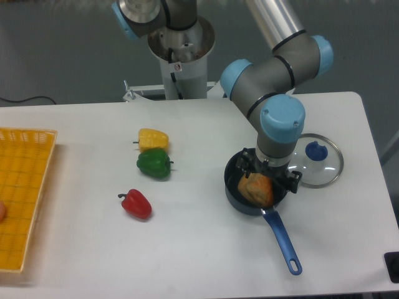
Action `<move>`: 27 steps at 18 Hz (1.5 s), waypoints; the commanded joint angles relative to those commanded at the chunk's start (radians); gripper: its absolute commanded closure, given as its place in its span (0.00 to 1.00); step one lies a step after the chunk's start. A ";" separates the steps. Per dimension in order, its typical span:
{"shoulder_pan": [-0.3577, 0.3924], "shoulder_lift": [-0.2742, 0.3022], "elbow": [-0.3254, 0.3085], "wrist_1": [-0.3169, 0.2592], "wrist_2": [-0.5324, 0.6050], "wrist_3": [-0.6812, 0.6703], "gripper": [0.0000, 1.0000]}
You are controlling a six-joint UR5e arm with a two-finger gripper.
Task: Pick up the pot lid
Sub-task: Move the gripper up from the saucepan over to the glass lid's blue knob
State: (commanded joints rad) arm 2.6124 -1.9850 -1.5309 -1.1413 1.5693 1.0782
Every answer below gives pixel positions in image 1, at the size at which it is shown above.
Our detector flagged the green bell pepper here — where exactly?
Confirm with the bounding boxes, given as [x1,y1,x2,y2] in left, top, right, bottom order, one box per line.
[136,148,173,180]

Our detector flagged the yellow woven basket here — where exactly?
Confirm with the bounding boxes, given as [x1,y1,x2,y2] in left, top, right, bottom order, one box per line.
[1,127,57,273]

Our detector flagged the black cable on floor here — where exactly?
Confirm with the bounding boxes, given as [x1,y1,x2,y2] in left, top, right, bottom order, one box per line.
[0,95,59,105]

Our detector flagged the white base bracket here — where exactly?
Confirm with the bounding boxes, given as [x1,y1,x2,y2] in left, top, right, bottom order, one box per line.
[123,81,227,103]

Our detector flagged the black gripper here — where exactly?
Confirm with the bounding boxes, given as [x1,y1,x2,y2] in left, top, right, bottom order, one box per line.
[236,148,302,193]

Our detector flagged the orange bread piece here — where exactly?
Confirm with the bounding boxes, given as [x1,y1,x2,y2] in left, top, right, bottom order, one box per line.
[238,173,274,208]

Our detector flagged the yellow corn piece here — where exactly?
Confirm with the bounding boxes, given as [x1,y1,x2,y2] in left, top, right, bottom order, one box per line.
[133,128,169,153]

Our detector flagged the black device at edge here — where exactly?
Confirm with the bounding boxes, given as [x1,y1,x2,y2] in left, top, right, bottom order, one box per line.
[384,252,399,283]

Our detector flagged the glass lid blue knob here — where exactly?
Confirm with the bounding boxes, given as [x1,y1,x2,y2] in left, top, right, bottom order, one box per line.
[289,133,344,189]

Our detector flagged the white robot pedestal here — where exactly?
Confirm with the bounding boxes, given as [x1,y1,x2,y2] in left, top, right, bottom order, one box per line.
[148,16,215,100]

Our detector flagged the red bell pepper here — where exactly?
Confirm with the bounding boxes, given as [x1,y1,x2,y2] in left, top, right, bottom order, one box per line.
[118,189,152,220]

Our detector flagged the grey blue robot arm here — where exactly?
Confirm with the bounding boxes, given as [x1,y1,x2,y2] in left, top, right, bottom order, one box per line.
[112,1,334,192]

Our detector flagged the blue saucepan with handle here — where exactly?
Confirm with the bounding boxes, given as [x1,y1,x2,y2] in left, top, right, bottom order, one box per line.
[224,148,302,275]

